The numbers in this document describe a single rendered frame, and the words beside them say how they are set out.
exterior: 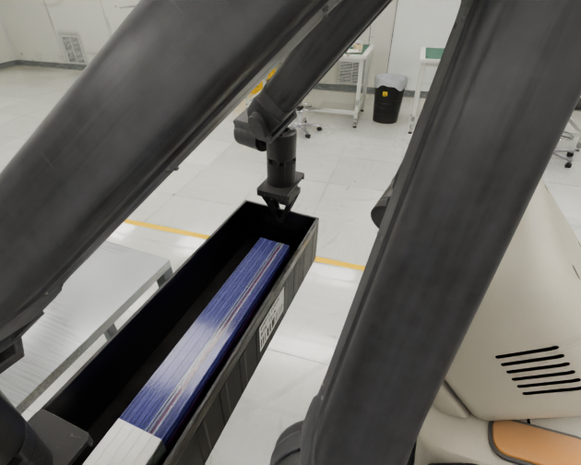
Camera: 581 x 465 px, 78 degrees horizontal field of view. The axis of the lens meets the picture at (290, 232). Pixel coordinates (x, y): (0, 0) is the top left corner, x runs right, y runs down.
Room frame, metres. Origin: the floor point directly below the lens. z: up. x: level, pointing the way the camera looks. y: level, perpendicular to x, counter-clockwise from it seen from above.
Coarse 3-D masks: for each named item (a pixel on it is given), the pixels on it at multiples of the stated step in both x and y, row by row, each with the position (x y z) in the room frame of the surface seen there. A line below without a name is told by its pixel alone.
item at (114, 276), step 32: (96, 256) 0.88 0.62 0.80; (128, 256) 0.88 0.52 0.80; (160, 256) 0.88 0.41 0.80; (64, 288) 0.74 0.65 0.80; (96, 288) 0.74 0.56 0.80; (128, 288) 0.74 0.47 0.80; (64, 320) 0.62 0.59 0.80; (96, 320) 0.62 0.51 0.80; (32, 352) 0.52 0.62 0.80; (64, 352) 0.52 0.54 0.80; (0, 384) 0.44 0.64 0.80; (32, 384) 0.44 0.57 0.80
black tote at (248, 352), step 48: (240, 240) 0.64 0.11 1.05; (288, 240) 0.64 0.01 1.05; (192, 288) 0.47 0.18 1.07; (288, 288) 0.46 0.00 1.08; (144, 336) 0.35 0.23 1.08; (240, 336) 0.39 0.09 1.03; (96, 384) 0.27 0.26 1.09; (144, 384) 0.30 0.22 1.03; (240, 384) 0.29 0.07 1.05; (96, 432) 0.23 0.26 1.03; (192, 432) 0.19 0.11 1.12
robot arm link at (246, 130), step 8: (256, 112) 0.59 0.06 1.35; (240, 120) 0.66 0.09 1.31; (248, 120) 0.59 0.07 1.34; (256, 120) 0.58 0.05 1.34; (264, 120) 0.58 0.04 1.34; (288, 120) 0.63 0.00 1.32; (240, 128) 0.67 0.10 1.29; (248, 128) 0.66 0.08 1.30; (256, 128) 0.59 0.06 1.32; (264, 128) 0.58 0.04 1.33; (280, 128) 0.61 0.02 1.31; (240, 136) 0.67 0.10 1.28; (248, 136) 0.65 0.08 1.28; (256, 136) 0.61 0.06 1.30; (264, 136) 0.58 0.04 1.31; (272, 136) 0.60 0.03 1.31; (248, 144) 0.66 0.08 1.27; (256, 144) 0.65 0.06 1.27
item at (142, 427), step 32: (256, 256) 0.56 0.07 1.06; (288, 256) 0.60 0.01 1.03; (224, 288) 0.47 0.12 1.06; (256, 288) 0.48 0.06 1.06; (224, 320) 0.40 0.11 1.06; (192, 352) 0.34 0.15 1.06; (224, 352) 0.35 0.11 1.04; (160, 384) 0.28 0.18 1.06; (192, 384) 0.28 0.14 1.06; (128, 416) 0.24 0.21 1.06; (160, 416) 0.24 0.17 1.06; (96, 448) 0.20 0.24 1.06; (128, 448) 0.20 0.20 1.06; (160, 448) 0.20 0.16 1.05
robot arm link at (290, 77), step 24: (360, 0) 0.43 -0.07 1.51; (384, 0) 0.41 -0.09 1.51; (336, 24) 0.45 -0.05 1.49; (360, 24) 0.44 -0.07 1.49; (312, 48) 0.49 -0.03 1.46; (336, 48) 0.47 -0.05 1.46; (288, 72) 0.53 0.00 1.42; (312, 72) 0.50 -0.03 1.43; (264, 96) 0.57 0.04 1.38; (288, 96) 0.54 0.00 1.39
